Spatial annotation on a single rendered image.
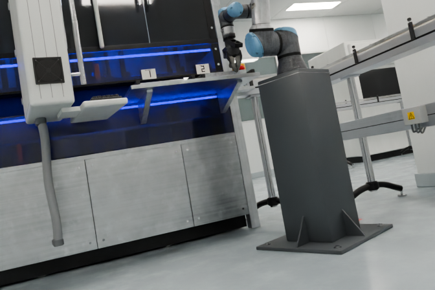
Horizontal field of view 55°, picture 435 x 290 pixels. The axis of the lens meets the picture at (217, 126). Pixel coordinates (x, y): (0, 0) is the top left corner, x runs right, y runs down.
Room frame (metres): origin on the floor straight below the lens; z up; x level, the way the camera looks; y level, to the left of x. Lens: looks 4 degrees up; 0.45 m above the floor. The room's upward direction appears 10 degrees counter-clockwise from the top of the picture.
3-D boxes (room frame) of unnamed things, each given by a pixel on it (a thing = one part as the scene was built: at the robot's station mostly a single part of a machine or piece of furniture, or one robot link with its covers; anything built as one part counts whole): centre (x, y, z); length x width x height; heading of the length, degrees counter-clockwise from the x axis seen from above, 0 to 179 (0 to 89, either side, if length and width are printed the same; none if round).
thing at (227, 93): (2.41, -0.11, 0.80); 0.34 x 0.03 x 0.13; 20
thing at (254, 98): (2.84, -0.28, 0.46); 0.09 x 0.09 x 0.77; 20
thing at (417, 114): (2.21, -1.04, 0.50); 0.12 x 0.05 x 0.09; 20
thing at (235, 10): (2.18, -0.20, 1.21); 0.11 x 0.11 x 0.08; 22
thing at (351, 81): (2.73, -0.92, 0.46); 0.09 x 0.09 x 0.77; 20
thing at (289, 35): (1.99, -0.40, 0.96); 0.13 x 0.12 x 0.14; 112
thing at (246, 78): (2.34, 0.13, 0.87); 0.70 x 0.48 x 0.02; 110
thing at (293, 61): (2.00, -0.40, 0.84); 0.15 x 0.15 x 0.10
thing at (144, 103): (2.24, 0.36, 0.80); 0.34 x 0.03 x 0.13; 20
